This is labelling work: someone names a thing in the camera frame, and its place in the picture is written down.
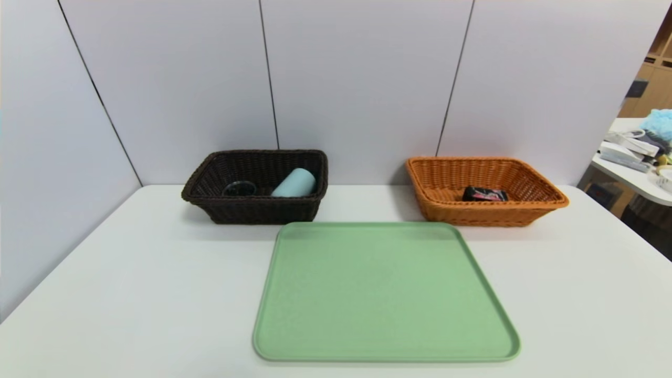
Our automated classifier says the light blue fluffy cloth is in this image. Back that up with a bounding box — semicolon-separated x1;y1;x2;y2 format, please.
640;109;672;142

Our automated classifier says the light green plastic tray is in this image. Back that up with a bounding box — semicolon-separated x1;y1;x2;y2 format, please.
253;222;522;363

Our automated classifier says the orange wicker basket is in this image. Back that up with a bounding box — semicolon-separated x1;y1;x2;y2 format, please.
405;156;570;227

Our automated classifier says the blue-grey plastic tumbler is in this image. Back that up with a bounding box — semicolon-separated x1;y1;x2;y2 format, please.
270;168;317;198

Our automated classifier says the white flat box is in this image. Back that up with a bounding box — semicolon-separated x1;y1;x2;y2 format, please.
604;129;662;158

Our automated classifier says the white power strip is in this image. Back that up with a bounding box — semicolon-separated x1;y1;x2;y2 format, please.
599;144;653;173

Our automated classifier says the dark brown wicker basket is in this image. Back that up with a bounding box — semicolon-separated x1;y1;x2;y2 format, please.
181;150;329;225

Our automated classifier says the black pink chewing gum box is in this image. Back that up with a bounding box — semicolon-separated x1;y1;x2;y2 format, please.
462;186;509;203

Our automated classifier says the white side table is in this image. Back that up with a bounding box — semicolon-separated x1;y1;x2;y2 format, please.
591;118;672;207

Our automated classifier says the glass cup with black holder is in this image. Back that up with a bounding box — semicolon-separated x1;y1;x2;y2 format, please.
221;181;257;198

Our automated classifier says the wooden shelving unit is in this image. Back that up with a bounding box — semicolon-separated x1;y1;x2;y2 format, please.
618;10;672;118

